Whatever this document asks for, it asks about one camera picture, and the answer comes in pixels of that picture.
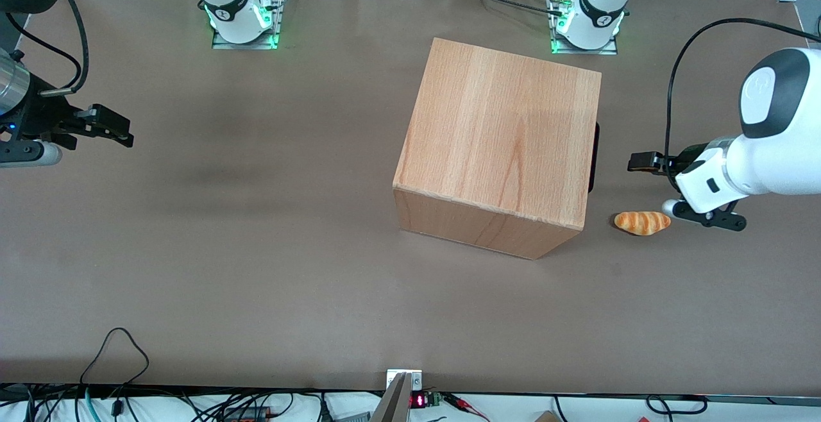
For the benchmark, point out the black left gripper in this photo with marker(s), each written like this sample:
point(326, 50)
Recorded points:
point(687, 155)

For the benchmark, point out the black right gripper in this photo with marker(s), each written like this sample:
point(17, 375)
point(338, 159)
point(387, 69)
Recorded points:
point(38, 117)

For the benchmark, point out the metal base plate right arm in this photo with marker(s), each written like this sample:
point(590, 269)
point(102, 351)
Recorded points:
point(279, 11)

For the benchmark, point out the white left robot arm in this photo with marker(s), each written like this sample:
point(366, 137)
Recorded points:
point(770, 165)

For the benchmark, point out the metal base plate left arm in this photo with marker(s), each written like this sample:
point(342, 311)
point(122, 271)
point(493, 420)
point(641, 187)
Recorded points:
point(555, 37)

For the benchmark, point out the toy bread croissant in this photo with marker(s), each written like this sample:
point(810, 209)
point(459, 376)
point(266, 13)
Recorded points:
point(641, 222)

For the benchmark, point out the light wooden cabinet box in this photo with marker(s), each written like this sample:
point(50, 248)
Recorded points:
point(494, 140)

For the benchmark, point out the brown cardboard piece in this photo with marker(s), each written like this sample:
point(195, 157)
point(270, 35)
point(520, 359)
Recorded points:
point(545, 417)

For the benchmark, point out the red clip leads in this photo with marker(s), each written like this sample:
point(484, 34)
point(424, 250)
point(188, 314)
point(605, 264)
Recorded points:
point(458, 401)

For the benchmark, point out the red black electronic device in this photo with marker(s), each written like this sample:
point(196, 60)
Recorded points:
point(247, 414)

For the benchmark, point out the red digit display module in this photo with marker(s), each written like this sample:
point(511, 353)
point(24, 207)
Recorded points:
point(418, 401)

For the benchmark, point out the wooden bar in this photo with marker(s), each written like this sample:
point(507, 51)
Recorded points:
point(392, 406)

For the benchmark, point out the right wrist camera grey cylinder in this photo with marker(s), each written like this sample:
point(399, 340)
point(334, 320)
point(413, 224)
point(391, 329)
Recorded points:
point(32, 154)

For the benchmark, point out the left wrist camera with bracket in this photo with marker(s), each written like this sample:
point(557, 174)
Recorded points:
point(705, 217)

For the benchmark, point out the small metal bracket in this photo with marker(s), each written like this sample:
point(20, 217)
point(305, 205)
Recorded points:
point(417, 380)

